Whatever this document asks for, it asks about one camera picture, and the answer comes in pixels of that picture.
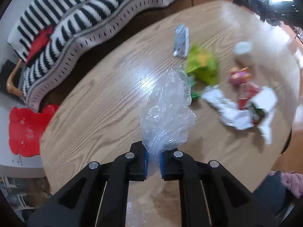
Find green snack bag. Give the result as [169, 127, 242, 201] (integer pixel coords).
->
[185, 45, 219, 100]

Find wooden sofa armrest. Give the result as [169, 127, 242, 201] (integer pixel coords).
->
[6, 59, 24, 99]

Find white red carton box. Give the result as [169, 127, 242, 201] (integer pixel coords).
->
[238, 82, 278, 145]

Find clear plastic bag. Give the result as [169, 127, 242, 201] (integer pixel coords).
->
[126, 66, 196, 226]

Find pink orange toy figure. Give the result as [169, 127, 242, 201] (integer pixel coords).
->
[229, 67, 252, 86]

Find red cloth on sofa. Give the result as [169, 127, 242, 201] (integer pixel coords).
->
[26, 25, 54, 68]

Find silver foil wrapper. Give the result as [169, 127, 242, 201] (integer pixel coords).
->
[173, 24, 190, 58]

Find white tissue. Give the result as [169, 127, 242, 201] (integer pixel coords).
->
[201, 85, 254, 131]

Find red pig-shaped stool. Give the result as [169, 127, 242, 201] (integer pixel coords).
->
[9, 105, 59, 157]

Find black white striped blanket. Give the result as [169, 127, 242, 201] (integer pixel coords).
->
[8, 0, 175, 112]

